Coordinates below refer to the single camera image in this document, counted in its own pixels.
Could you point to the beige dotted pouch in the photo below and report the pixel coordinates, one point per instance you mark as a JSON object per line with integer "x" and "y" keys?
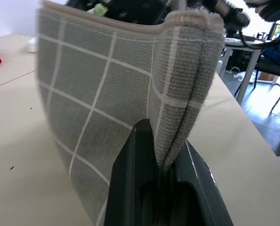
{"x": 102, "y": 94}

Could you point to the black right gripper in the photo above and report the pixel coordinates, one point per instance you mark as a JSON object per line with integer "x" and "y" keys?
{"x": 130, "y": 10}

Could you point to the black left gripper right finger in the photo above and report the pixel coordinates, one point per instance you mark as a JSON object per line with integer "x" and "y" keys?
{"x": 201, "y": 186}

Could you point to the white desk with grey legs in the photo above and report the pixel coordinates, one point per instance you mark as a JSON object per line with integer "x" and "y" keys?
{"x": 246, "y": 61}

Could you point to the black office chair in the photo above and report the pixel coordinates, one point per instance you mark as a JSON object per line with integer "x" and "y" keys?
{"x": 272, "y": 70}

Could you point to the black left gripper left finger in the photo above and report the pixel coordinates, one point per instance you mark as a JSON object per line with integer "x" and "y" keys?
{"x": 128, "y": 179}

